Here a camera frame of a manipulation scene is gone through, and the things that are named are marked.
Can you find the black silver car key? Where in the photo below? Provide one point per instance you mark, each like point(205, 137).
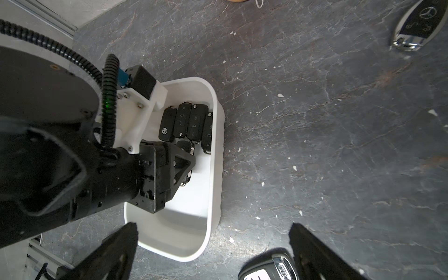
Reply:
point(278, 266)

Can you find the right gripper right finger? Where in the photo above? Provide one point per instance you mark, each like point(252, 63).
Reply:
point(316, 261)

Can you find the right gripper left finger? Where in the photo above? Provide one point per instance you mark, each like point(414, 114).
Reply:
point(113, 260)

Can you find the black silver Mercedes key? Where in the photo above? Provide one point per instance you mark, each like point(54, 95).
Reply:
point(420, 24)

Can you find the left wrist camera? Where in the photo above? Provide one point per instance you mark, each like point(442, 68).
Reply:
point(136, 102)

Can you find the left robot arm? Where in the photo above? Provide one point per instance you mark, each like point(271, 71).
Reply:
point(59, 162)

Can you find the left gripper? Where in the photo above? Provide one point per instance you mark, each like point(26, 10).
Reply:
point(138, 179)

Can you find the white storage box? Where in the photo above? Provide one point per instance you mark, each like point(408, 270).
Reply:
point(182, 230)

